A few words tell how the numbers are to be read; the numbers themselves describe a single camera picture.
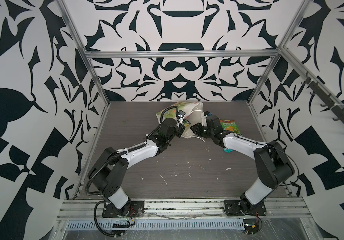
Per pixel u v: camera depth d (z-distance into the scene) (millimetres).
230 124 1023
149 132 682
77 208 761
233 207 744
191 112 847
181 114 725
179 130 711
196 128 811
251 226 713
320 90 648
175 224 681
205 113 852
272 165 469
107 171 456
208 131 774
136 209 741
